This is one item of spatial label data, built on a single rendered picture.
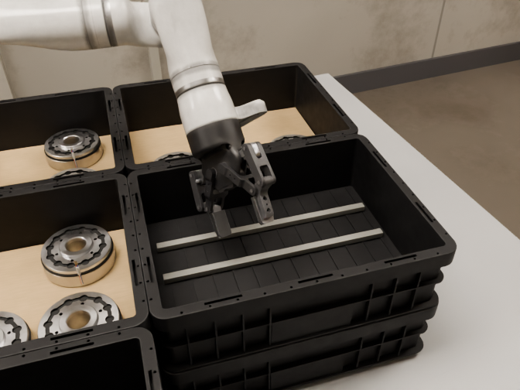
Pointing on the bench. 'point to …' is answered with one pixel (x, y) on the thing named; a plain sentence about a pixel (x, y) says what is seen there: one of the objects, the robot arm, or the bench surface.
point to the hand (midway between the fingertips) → (244, 226)
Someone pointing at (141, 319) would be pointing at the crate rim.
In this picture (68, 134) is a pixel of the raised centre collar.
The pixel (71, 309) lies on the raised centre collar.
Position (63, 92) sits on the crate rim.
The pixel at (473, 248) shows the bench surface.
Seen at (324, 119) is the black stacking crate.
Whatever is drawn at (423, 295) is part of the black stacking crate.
